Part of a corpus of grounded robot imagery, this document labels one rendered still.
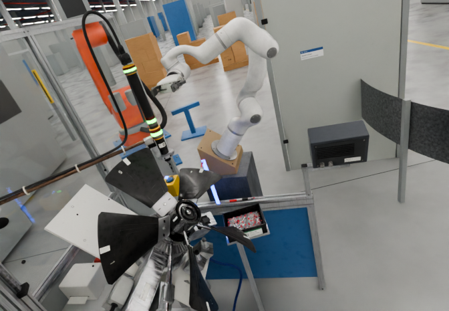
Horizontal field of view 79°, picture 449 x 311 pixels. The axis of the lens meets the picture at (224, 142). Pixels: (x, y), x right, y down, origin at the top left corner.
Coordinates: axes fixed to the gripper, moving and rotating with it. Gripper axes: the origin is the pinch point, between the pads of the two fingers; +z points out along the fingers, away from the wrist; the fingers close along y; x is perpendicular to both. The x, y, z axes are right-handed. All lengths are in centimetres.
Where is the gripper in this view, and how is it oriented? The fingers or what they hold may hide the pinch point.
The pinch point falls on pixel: (163, 90)
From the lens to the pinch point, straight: 120.6
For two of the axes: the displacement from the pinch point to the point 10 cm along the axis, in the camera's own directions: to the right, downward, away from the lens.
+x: -2.6, -8.5, -4.6
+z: -1.4, 5.0, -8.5
